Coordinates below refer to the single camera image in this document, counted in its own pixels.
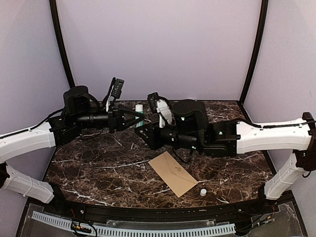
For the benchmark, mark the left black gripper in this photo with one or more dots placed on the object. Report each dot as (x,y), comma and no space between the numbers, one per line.
(117,119)

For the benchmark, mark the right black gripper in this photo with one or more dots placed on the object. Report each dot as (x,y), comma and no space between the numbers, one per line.
(152,140)

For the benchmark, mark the brown kraft envelope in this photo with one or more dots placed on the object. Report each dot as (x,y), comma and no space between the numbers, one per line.
(173,174)

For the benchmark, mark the white glue bottle cap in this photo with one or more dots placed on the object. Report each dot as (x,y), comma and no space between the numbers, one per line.
(203,192)

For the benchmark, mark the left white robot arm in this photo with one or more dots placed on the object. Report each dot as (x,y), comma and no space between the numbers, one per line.
(81,111)

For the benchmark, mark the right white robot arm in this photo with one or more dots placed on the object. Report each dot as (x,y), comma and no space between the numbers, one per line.
(185,125)

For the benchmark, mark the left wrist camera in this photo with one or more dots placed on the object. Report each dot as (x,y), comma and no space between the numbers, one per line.
(113,94)

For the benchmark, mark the white slotted cable duct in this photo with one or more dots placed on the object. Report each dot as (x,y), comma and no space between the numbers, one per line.
(115,228)

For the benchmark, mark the black front frame rail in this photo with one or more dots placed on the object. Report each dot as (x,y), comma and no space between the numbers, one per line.
(239,211)

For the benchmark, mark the left black corner post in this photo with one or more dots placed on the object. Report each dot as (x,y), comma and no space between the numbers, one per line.
(60,42)

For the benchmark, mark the black corner post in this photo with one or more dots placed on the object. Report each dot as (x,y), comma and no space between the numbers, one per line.
(255,51)
(60,42)

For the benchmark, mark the right black corner post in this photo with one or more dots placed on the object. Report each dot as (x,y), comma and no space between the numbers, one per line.
(255,51)

